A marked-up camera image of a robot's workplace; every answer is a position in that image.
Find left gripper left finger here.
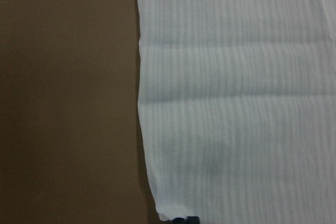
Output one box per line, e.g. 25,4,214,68
172,218,186,224

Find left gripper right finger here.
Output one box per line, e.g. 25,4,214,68
186,216,200,224

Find light blue button-up shirt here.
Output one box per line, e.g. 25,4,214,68
138,0,335,223

